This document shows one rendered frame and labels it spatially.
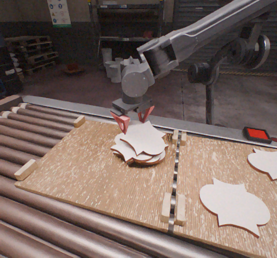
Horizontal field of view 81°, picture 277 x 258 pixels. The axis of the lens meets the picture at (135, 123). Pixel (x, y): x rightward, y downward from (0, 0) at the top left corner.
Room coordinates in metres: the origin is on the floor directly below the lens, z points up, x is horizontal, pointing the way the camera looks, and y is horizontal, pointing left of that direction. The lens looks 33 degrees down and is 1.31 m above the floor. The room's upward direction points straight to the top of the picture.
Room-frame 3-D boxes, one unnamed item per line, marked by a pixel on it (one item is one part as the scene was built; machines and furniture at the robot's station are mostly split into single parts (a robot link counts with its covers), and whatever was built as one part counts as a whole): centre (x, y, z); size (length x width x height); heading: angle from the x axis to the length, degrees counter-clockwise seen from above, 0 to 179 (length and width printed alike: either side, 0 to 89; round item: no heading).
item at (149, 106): (0.44, -0.01, 1.06); 0.07 x 0.07 x 0.09; 43
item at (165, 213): (0.21, -0.07, 0.95); 0.06 x 0.02 x 0.03; 164
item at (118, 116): (0.41, 0.03, 1.06); 0.07 x 0.07 x 0.09; 43
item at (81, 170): (0.39, 0.08, 0.93); 0.41 x 0.35 x 0.02; 74
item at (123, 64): (0.42, 0.01, 1.19); 0.07 x 0.06 x 0.07; 5
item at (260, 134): (0.51, -0.48, 0.92); 0.06 x 0.06 x 0.01; 71
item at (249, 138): (0.51, -0.48, 0.92); 0.08 x 0.08 x 0.02; 71
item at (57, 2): (5.70, 2.23, 1.55); 0.61 x 0.02 x 0.91; 78
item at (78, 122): (0.57, 0.23, 0.95); 0.06 x 0.02 x 0.03; 164
